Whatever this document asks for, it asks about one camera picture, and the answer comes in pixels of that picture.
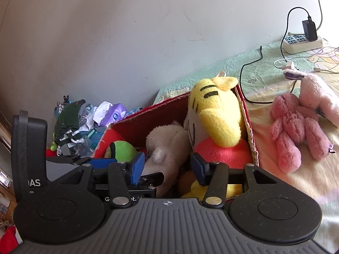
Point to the pink-white plush rabbit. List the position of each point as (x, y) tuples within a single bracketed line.
[(315, 94)]

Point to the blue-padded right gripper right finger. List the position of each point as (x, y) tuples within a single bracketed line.
[(213, 175)]

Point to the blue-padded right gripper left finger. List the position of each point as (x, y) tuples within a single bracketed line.
[(121, 175)]

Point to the black power adapter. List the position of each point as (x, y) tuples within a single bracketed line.
[(310, 30)]

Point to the pink plush teddy bear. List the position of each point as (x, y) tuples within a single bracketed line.
[(294, 125)]

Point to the white fluffy plush rabbit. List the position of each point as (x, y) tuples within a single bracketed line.
[(168, 147)]

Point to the purple tissue pack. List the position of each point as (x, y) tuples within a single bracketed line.
[(107, 113)]

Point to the green plush toy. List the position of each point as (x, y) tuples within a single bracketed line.
[(121, 151)]

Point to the pastel cartoon bed sheet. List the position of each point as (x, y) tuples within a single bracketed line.
[(261, 80)]

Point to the clear plastic bottle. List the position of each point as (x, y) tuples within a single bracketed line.
[(84, 147)]

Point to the yellow tiger plush toy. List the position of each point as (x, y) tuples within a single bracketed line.
[(216, 126)]

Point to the blue checkered cloth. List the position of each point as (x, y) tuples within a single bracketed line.
[(133, 111)]

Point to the green striped garment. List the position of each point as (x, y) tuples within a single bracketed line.
[(67, 120)]

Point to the red cardboard box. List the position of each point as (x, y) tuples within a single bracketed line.
[(135, 128)]

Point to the white usb charger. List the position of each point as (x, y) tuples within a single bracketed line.
[(289, 65)]

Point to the white power strip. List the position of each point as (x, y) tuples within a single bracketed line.
[(294, 44)]

